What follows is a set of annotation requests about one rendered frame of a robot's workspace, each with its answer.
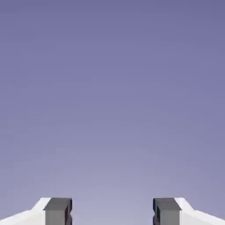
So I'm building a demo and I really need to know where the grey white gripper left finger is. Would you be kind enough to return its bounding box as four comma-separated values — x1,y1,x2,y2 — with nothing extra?
0,197,73,225

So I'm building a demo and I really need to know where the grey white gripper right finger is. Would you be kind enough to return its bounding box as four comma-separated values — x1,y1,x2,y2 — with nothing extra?
152,197,225,225

